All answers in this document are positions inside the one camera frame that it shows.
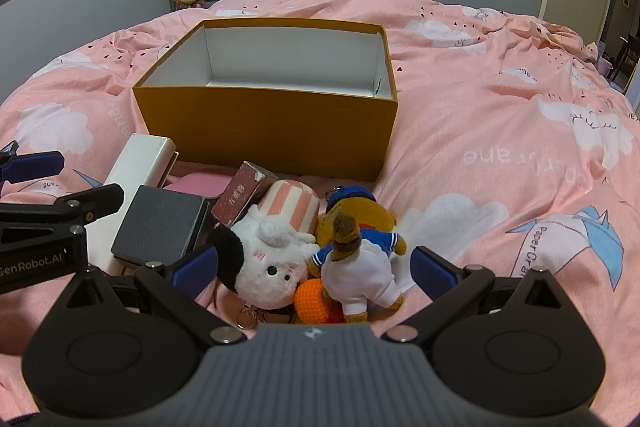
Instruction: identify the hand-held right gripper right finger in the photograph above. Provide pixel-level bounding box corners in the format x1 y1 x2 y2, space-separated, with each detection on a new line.
382 246 576 348

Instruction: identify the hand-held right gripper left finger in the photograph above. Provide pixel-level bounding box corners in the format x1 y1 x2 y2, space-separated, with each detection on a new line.
52 244 248 348

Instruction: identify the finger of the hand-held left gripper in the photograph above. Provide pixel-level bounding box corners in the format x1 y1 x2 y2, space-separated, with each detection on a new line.
0 139 66 198
0 183 125 229

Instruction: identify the black textured box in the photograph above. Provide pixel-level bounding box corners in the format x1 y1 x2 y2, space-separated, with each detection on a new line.
110 185 211 268

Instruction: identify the long white box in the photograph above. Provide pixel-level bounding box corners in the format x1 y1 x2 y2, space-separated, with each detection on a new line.
87 133 179 273

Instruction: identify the white cow plush striped body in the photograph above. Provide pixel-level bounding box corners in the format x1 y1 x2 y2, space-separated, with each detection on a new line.
207 178 321 310

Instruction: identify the brown dog plush sailor suit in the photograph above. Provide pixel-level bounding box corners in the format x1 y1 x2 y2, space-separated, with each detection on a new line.
307 185 408 323

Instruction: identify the small brown box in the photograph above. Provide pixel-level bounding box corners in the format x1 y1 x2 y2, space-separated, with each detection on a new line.
211 161 281 228

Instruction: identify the pink card wallet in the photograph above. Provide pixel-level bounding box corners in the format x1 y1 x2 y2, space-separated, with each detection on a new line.
162 172 240 200

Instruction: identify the orange crochet toy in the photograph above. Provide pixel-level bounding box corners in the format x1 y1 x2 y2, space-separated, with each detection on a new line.
294 279 346 325

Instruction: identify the orange cardboard box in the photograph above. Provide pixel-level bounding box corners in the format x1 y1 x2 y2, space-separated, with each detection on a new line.
131 18 399 182

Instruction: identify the pink printed blanket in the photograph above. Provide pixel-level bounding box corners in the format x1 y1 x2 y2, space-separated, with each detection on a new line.
0 0 640 427

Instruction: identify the metal key ring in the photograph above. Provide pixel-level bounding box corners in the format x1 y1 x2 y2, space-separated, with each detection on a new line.
235 304 262 331

